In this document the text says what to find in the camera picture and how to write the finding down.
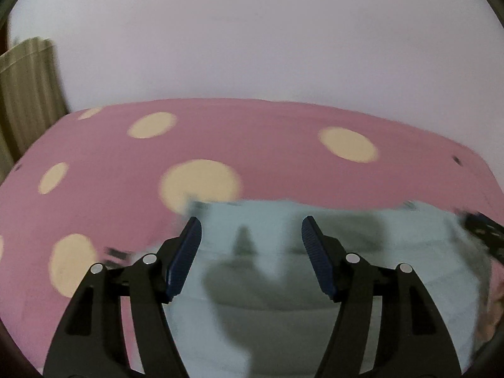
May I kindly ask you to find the light teal quilted down jacket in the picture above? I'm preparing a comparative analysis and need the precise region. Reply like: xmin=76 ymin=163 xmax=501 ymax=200
xmin=165 ymin=201 xmax=503 ymax=377

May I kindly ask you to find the pink polka dot bedspread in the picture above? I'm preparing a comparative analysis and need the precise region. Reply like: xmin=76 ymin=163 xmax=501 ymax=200
xmin=1 ymin=99 xmax=503 ymax=369

